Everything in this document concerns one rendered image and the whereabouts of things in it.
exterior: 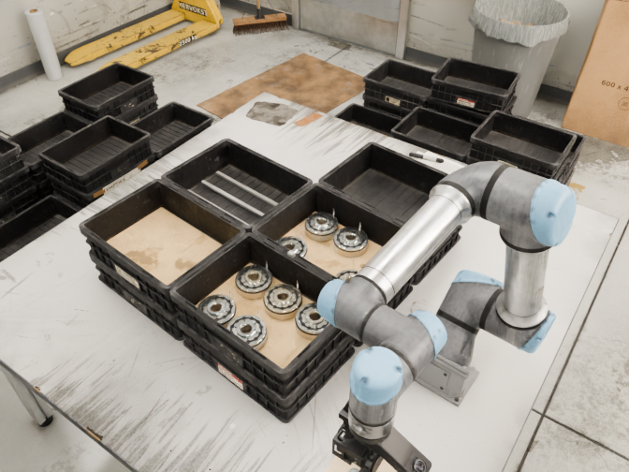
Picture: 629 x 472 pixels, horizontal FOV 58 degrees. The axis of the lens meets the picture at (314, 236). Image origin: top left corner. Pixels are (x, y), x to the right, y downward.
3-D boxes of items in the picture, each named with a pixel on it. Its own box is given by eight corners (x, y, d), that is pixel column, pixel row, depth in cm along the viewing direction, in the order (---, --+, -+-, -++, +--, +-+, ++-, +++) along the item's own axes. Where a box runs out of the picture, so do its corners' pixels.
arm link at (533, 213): (502, 304, 152) (511, 151, 112) (557, 331, 144) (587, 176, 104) (478, 337, 148) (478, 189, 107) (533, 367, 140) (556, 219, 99)
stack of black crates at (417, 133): (476, 183, 308) (490, 128, 285) (452, 213, 290) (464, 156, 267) (410, 158, 325) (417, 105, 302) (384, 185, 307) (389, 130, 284)
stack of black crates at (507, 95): (506, 147, 333) (526, 74, 302) (484, 175, 313) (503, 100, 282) (440, 125, 351) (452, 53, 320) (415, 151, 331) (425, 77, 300)
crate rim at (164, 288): (249, 236, 164) (248, 230, 163) (168, 297, 147) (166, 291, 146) (159, 183, 183) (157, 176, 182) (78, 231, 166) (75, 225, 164)
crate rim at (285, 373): (362, 303, 146) (362, 298, 144) (284, 382, 129) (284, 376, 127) (249, 236, 164) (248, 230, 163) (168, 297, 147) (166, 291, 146)
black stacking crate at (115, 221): (251, 260, 171) (247, 231, 163) (174, 320, 154) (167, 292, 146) (164, 206, 189) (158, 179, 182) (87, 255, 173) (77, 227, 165)
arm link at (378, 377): (417, 360, 84) (383, 398, 79) (409, 401, 91) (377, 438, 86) (374, 331, 88) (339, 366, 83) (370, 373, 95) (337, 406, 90)
